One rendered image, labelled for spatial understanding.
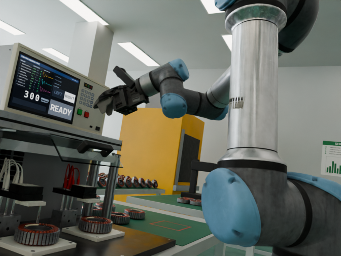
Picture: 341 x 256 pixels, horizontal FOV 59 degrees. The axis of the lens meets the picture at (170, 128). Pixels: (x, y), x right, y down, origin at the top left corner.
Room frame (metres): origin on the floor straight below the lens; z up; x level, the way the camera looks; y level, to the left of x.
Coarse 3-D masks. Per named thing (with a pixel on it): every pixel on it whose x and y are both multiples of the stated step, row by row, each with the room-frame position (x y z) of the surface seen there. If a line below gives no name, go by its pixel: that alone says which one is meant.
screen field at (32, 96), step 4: (24, 92) 0.88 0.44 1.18; (28, 92) 0.89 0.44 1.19; (32, 92) 0.90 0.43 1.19; (24, 96) 0.88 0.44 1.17; (28, 96) 0.89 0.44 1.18; (32, 96) 0.90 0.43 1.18; (36, 96) 0.91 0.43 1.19; (40, 96) 0.93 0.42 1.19; (32, 100) 0.90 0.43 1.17; (36, 100) 0.92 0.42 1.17
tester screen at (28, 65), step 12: (24, 60) 0.86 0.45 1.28; (24, 72) 0.86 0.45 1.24; (36, 72) 0.90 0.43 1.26; (48, 72) 0.94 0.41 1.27; (24, 84) 0.87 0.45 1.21; (36, 84) 0.91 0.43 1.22; (48, 84) 0.95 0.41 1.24; (60, 84) 0.99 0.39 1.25; (72, 84) 1.03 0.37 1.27; (12, 96) 0.84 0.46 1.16; (48, 96) 0.95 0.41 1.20; (24, 108) 0.89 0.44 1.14; (48, 108) 0.96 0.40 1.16
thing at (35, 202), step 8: (16, 184) 0.85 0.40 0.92; (24, 184) 0.88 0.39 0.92; (32, 184) 0.90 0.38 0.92; (0, 192) 0.88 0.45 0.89; (8, 192) 0.86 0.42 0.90; (16, 192) 0.85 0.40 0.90; (24, 192) 0.84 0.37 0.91; (32, 192) 0.86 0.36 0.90; (40, 192) 0.89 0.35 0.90; (0, 200) 0.89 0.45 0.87; (8, 200) 0.91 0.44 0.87; (16, 200) 0.85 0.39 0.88; (24, 200) 0.84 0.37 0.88; (32, 200) 0.87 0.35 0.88; (40, 200) 0.89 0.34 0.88; (0, 208) 0.89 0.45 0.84
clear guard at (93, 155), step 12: (12, 132) 0.80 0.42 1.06; (24, 132) 0.74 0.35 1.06; (36, 132) 0.72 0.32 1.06; (60, 144) 0.70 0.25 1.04; (72, 144) 0.75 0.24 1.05; (60, 156) 0.68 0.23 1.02; (72, 156) 0.71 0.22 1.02; (84, 156) 0.75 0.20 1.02; (96, 156) 0.80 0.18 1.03; (108, 156) 0.85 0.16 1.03
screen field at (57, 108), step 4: (52, 100) 0.97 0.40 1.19; (52, 104) 0.97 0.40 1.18; (56, 104) 0.99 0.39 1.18; (60, 104) 1.00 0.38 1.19; (64, 104) 1.02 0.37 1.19; (52, 108) 0.98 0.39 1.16; (56, 108) 0.99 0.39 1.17; (60, 108) 1.01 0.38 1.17; (64, 108) 1.02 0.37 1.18; (68, 108) 1.04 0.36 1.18; (72, 108) 1.05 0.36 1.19; (48, 112) 0.96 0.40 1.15; (52, 112) 0.98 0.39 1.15; (56, 112) 0.99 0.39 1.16; (60, 112) 1.01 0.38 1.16; (64, 112) 1.02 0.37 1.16; (68, 112) 1.04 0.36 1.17; (72, 112) 1.06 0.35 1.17; (60, 116) 1.01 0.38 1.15; (64, 116) 1.03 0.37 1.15; (68, 116) 1.04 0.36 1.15
